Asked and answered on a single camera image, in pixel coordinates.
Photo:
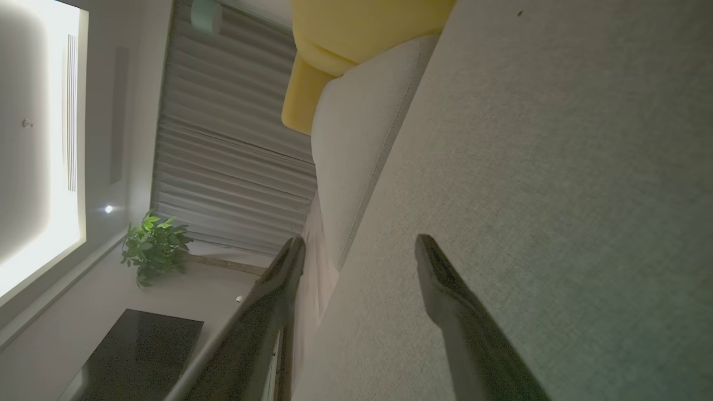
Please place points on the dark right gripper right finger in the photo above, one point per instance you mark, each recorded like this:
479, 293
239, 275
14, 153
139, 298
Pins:
473, 345

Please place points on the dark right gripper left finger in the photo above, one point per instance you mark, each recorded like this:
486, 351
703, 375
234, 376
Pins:
250, 345

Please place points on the tall beige plant pot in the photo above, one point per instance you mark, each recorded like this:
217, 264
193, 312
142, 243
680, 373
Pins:
228, 264

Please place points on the dark glossy flat panel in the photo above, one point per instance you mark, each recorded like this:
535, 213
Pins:
139, 356

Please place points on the green leafy house plant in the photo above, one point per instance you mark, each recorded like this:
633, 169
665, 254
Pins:
153, 248

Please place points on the large grey sofa seat cushion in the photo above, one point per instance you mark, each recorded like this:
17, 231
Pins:
557, 195

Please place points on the grey pleated curtain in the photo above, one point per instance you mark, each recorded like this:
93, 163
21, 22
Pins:
234, 139

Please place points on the small grey sofa cushion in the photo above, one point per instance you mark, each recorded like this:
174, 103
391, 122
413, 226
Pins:
362, 139

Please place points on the long slotted ceiling air vent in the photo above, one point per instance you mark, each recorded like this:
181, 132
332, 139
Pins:
72, 111

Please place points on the yellow cushion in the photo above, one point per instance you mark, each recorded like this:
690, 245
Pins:
345, 28

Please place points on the pale green round lamp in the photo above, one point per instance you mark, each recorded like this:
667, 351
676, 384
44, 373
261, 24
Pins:
206, 15

